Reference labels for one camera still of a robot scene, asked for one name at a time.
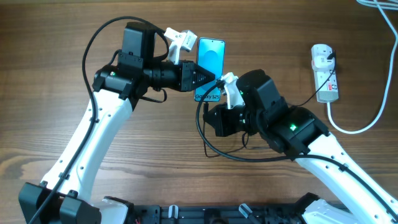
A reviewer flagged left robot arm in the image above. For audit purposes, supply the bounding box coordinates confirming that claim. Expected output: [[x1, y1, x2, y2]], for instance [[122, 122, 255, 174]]
[[19, 16, 215, 223]]

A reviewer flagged white power strip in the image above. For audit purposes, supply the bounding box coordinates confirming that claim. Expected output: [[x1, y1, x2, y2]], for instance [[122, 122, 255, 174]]
[[311, 44, 339, 103]]

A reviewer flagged white power strip cord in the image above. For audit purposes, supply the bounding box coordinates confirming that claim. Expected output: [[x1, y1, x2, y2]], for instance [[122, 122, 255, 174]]
[[326, 0, 398, 135]]

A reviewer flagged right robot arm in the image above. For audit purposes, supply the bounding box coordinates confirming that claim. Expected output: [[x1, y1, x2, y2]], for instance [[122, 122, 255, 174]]
[[196, 70, 397, 223]]

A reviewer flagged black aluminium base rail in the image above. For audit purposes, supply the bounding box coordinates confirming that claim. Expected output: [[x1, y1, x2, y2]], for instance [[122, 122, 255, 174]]
[[127, 204, 304, 224]]

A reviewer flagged white USB charger adapter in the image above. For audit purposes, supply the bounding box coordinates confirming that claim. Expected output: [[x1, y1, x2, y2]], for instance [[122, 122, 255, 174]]
[[312, 52, 336, 72]]

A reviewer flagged teal Galaxy smartphone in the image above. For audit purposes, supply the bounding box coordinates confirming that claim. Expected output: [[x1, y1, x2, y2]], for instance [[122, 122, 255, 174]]
[[194, 37, 226, 101]]

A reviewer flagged black USB charging cable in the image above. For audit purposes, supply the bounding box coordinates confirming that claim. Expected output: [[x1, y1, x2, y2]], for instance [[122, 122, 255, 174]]
[[202, 50, 338, 159]]

